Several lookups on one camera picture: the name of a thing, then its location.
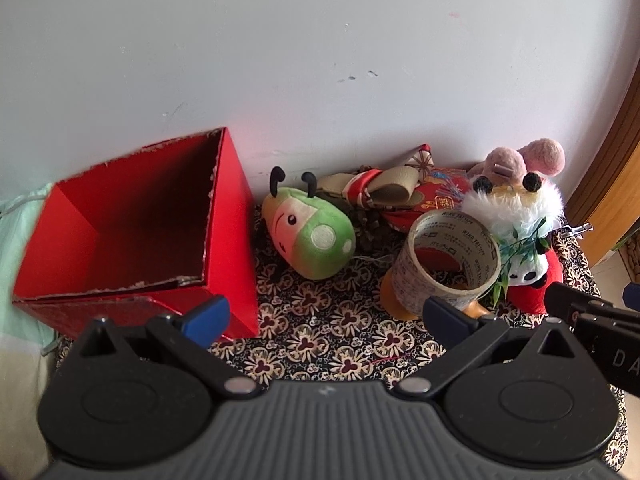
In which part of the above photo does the brown gourd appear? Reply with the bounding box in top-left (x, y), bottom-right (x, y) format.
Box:
top-left (380, 264), bottom-right (489, 321)

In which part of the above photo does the large printed tape roll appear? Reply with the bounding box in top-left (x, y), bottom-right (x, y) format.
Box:
top-left (393, 209), bottom-right (500, 296)

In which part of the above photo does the white fluffy panda fan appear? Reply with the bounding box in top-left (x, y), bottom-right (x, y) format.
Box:
top-left (461, 172), bottom-right (564, 302)

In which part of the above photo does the green caterpillar plush toy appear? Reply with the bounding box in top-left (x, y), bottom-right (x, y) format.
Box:
top-left (262, 166), bottom-right (356, 281)

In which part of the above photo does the beige scroll ornament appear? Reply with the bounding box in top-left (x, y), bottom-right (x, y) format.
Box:
top-left (318, 144), bottom-right (434, 209)

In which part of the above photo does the large red cardboard box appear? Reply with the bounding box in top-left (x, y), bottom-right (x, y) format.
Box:
top-left (11, 129), bottom-right (258, 339)

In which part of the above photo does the floral patterned table cloth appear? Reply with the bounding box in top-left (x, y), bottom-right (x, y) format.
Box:
top-left (198, 240), bottom-right (628, 479)

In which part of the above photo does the small red gift box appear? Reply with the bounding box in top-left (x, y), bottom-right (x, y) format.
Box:
top-left (382, 168), bottom-right (471, 232)

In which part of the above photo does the pink plush mouse toy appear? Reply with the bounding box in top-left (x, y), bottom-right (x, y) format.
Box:
top-left (468, 138), bottom-right (565, 185)

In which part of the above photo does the pale green cloth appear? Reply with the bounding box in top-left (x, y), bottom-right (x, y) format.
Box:
top-left (1, 183), bottom-right (54, 353)

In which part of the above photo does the wooden door frame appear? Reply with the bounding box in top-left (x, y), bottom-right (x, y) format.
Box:
top-left (566, 76), bottom-right (639, 266)

